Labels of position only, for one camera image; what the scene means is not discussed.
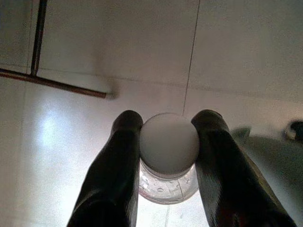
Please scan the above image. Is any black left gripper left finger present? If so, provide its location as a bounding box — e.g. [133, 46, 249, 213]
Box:
[67, 109, 144, 227]

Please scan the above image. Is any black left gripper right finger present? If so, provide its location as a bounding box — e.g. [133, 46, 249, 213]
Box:
[191, 109, 298, 227]

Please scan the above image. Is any clear bottle white cap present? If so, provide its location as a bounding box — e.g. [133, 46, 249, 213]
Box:
[138, 113, 200, 204]

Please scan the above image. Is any black folding chair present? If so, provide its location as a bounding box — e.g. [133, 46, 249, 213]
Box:
[0, 0, 107, 99]

